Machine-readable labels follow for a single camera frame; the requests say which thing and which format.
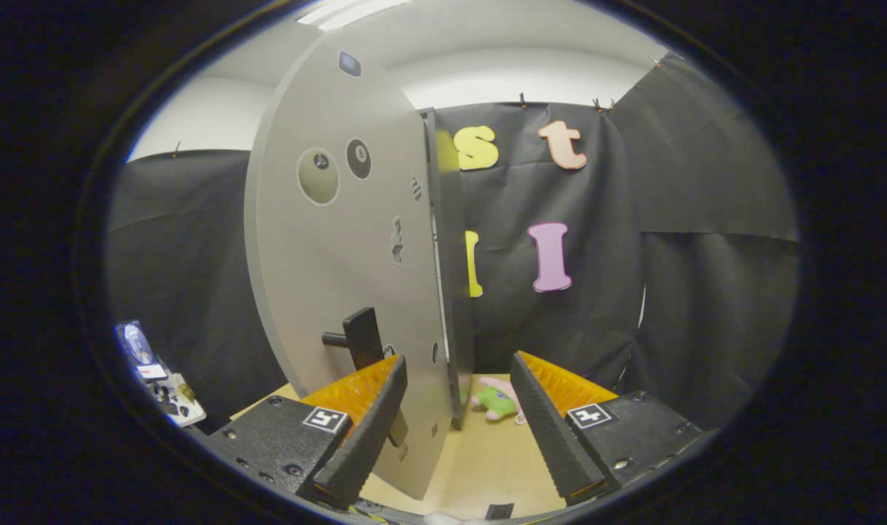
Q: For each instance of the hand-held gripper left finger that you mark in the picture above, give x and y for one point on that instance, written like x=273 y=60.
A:
x=370 y=437

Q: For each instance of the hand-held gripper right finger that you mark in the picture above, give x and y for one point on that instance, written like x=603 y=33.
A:
x=552 y=437

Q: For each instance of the dark grey shoe cabinet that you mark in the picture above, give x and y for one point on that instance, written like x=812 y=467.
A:
x=461 y=328

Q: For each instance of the grey shoe cabinet door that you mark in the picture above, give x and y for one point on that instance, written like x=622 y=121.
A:
x=341 y=255

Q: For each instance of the pink and green plush toy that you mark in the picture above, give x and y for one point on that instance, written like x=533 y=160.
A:
x=495 y=402

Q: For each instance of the white and yellow object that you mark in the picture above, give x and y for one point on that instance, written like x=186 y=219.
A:
x=184 y=408

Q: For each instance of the black backdrop cloth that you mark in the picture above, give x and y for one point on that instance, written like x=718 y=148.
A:
x=705 y=292

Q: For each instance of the blue and white panel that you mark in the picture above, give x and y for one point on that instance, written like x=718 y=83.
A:
x=137 y=346

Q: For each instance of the long ceiling light panel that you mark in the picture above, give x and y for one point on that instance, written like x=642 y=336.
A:
x=341 y=11

